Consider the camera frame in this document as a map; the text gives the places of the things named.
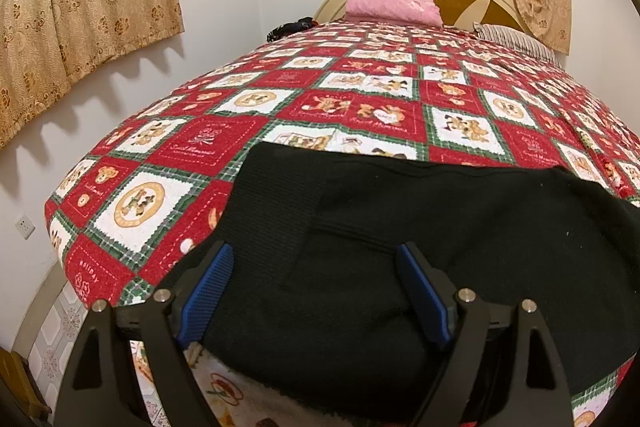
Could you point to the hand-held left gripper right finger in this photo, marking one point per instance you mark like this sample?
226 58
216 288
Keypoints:
425 297

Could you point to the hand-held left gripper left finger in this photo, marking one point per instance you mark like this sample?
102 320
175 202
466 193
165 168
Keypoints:
212 279

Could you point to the black pants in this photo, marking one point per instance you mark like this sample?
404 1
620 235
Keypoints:
375 217

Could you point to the red patchwork printed blanket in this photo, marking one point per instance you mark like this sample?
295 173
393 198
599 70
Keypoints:
200 147

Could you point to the brown wooden cabinet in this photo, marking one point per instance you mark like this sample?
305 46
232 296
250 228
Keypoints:
12 377

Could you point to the dark patterned cloth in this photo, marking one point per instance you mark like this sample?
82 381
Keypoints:
290 29

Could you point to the striped pillow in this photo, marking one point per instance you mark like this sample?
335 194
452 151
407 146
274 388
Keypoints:
515 39

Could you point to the pink folded pillow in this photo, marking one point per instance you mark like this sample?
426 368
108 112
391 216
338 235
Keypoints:
395 4

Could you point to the white wall socket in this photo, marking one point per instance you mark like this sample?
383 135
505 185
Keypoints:
25 227

